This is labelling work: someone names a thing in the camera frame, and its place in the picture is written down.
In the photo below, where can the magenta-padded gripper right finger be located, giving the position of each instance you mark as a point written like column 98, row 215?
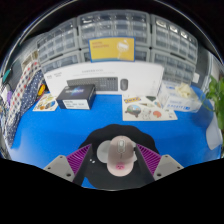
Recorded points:
column 165, row 165

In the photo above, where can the white woven basket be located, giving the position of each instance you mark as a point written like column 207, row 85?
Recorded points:
column 29, row 59

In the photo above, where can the grey small-parts drawer cabinet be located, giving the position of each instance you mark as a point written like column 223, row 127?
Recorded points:
column 58, row 40
column 113, row 25
column 175, row 68
column 142, row 55
column 63, row 63
column 173, row 36

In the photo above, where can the white glove box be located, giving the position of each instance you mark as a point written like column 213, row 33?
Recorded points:
column 181, row 100

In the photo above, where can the potted green plant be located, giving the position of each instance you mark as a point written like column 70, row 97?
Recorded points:
column 215, row 96

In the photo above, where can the small black box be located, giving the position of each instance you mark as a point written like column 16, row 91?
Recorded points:
column 75, row 95

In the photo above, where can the black scalloped mouse pad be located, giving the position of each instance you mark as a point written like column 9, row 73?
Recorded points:
column 113, row 131

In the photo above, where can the red blue plaid cloth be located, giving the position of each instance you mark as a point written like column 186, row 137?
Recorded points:
column 20, row 90

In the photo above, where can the yellow and blue box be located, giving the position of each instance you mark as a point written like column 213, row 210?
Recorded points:
column 110, row 49

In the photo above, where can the pink computer mouse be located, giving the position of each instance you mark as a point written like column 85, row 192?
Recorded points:
column 121, row 156

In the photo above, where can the teal object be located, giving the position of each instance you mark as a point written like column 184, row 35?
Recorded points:
column 7, row 75

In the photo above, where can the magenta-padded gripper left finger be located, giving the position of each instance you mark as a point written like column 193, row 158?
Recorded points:
column 60, row 166

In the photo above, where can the white keyboard box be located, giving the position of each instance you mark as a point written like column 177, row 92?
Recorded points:
column 140, row 75

